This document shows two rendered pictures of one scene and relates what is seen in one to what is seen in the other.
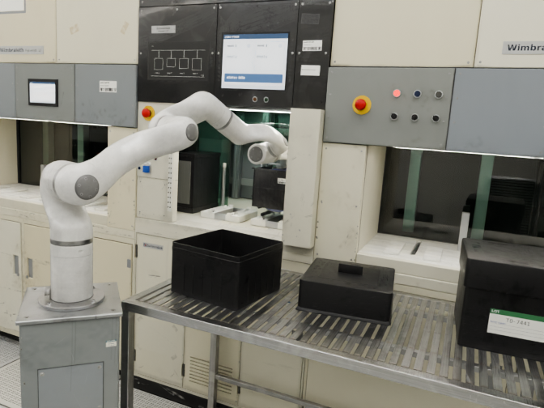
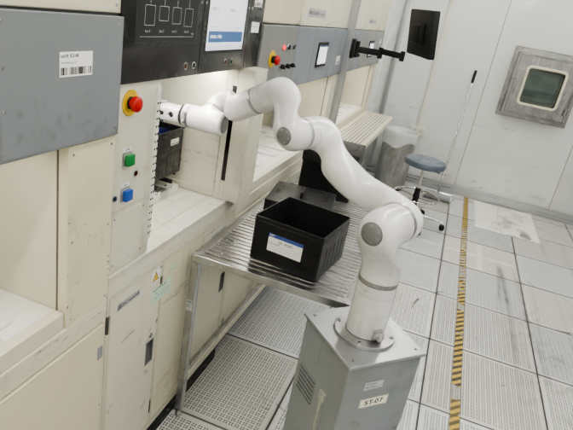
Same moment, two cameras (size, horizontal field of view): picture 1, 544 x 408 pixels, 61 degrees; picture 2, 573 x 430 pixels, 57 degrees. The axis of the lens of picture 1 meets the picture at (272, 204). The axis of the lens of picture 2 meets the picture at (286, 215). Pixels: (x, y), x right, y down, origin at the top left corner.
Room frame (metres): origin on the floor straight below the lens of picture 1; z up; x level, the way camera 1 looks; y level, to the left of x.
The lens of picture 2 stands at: (1.84, 1.93, 1.65)
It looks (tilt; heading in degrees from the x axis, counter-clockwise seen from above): 22 degrees down; 262
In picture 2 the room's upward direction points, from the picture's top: 11 degrees clockwise
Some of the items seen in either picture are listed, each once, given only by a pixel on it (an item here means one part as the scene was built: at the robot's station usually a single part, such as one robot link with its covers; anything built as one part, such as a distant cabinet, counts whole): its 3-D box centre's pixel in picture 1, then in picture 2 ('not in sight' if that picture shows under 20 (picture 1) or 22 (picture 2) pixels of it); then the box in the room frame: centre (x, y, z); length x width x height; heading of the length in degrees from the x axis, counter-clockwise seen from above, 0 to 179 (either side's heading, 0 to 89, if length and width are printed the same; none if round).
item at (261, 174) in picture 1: (282, 181); (145, 141); (2.16, -0.04, 1.08); 0.24 x 0.20 x 0.32; 67
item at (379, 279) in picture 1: (349, 283); (301, 203); (1.49, -0.28, 0.83); 0.29 x 0.29 x 0.13; 74
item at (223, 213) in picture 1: (230, 212); not in sight; (2.27, 0.21, 0.89); 0.22 x 0.21 x 0.04; 157
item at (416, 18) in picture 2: not in sight; (396, 36); (0.91, -1.47, 1.57); 0.53 x 0.40 x 0.36; 157
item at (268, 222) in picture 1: (279, 219); (141, 186); (2.16, -0.04, 0.89); 0.22 x 0.21 x 0.04; 157
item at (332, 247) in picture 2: (227, 265); (300, 236); (1.53, 0.14, 0.85); 0.28 x 0.28 x 0.17; 59
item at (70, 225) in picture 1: (66, 200); (382, 246); (1.38, 0.62, 1.07); 0.19 x 0.12 x 0.24; 47
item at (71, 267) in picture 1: (72, 270); (370, 306); (1.36, 0.60, 0.85); 0.19 x 0.19 x 0.18
